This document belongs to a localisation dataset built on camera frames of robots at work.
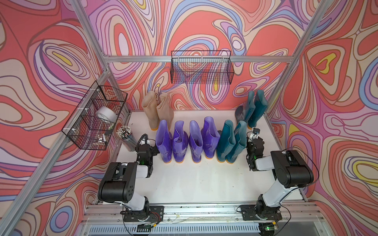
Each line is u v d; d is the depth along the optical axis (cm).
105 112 74
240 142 72
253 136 80
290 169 48
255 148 72
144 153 70
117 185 45
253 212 73
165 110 87
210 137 74
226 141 74
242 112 98
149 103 88
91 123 79
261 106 88
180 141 69
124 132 84
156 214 72
